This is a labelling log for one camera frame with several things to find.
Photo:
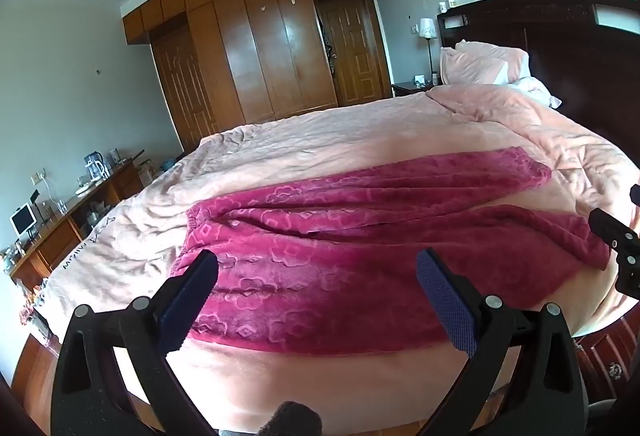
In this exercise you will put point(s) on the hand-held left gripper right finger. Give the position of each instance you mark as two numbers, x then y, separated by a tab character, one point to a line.
445	306

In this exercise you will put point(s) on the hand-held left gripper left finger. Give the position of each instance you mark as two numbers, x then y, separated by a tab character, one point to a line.
190	303

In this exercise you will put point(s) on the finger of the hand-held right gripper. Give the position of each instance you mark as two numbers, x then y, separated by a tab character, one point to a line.
612	228
636	195

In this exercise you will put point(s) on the dark wooden nightstand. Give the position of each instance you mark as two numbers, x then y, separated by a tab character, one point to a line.
406	89
607	356

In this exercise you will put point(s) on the white pillow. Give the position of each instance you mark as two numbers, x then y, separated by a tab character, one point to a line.
537	88

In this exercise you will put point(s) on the brown wooden desk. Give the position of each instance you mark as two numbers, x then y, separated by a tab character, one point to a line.
60	236

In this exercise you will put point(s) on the dark fuzzy cloth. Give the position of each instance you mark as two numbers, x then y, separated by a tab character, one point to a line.
292	418

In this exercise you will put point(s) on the glass jar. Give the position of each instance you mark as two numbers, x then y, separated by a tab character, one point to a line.
113	157

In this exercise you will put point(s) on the glass electric kettle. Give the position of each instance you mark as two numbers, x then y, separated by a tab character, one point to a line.
95	166

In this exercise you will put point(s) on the dark wooden headboard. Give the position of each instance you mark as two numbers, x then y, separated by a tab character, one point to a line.
560	31

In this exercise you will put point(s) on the pink pillow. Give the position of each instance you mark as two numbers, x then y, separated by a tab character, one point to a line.
510	58
470	68

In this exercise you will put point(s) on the small white monitor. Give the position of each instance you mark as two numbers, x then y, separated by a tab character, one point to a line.
22	220

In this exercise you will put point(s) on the pink duvet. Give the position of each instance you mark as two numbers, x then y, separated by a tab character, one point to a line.
300	146

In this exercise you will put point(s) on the brown wooden wardrobe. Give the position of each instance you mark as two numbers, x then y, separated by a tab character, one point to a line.
240	51

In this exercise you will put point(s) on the white table lamp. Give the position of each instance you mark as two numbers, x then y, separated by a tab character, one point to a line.
426	27

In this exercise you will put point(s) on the brown wooden door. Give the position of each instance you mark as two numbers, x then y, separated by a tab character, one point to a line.
357	51

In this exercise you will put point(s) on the dark hanging cloth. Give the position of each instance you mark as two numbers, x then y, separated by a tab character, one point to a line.
327	46

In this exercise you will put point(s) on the wall power outlet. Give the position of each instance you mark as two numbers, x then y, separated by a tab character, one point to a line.
38	176

